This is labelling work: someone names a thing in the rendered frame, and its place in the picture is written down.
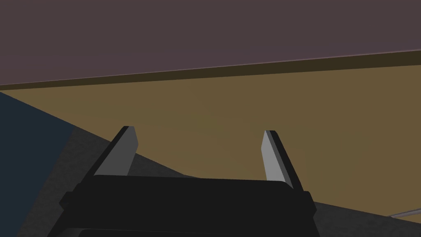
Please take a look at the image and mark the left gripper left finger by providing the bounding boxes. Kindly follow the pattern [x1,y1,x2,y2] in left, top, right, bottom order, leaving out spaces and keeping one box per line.
[84,125,139,184]

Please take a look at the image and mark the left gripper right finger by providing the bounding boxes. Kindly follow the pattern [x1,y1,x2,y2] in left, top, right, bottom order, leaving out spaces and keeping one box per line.
[261,130,304,192]

